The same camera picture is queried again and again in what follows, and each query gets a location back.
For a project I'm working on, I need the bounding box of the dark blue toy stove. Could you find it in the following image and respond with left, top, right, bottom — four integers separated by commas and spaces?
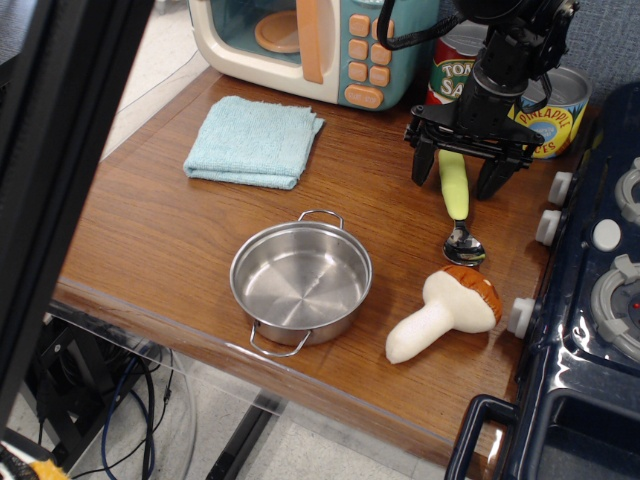
446, 83, 639, 479

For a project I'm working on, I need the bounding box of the plush mushroom toy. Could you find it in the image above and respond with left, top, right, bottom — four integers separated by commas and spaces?
385, 265, 503, 364

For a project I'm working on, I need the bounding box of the yellow fuzzy object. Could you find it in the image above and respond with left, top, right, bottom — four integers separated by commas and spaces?
1, 441, 70, 480

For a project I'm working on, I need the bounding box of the orange toy plate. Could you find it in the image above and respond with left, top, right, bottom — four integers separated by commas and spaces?
254, 10, 300, 54

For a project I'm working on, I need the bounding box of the black table leg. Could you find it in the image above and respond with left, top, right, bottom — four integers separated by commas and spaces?
205, 406, 274, 480

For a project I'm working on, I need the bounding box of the green handled metal spoon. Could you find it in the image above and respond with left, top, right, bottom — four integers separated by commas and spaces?
437, 150, 486, 267

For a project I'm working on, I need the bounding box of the black cable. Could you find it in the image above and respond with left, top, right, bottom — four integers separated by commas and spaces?
69, 349, 175, 480

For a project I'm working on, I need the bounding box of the stainless steel pot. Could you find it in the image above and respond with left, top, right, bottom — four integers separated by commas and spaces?
229, 209, 374, 358

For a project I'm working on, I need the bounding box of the tomato sauce can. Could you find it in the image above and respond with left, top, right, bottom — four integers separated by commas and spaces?
426, 21, 488, 105

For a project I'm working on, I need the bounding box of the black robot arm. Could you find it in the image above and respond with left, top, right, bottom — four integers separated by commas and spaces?
405, 1, 579, 200

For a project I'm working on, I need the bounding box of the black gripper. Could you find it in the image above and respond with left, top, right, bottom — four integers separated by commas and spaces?
404, 65, 544, 200

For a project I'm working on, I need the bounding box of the blue cable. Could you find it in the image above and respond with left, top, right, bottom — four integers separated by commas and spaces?
100, 355, 156, 480

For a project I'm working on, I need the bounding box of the pineapple slices can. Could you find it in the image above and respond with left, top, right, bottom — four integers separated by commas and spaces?
509, 66, 592, 159

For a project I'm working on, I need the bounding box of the white stove knob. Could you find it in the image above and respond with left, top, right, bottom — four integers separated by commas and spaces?
547, 171, 573, 206
507, 298, 536, 339
535, 210, 561, 246

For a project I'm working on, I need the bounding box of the toy microwave oven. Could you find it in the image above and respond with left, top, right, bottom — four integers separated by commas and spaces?
188, 1, 433, 111

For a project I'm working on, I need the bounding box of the light blue folded cloth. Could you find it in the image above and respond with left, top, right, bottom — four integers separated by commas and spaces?
183, 96, 324, 190

